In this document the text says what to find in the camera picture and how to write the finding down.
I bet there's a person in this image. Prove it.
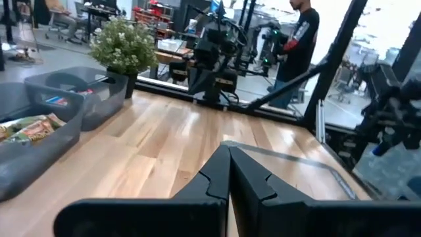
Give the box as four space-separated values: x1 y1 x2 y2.
266 0 321 110
44 0 87 44

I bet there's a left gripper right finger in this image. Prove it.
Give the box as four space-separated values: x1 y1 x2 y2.
230 146 421 237

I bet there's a black aluminium rig frame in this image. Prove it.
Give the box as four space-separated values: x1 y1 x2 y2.
133 0 421 172

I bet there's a green potted plant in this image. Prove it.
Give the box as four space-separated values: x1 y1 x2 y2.
88 16 159 99

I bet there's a grey translucent plastic bin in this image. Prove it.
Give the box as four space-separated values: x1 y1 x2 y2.
0 82 86 202
24 66 130 132

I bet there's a wooden workbench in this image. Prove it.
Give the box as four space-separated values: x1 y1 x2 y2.
153 48 195 68

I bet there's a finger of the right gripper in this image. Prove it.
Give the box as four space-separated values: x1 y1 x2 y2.
187 67 203 96
201 68 217 96

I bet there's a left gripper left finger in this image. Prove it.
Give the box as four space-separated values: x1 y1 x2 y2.
53 145 230 237

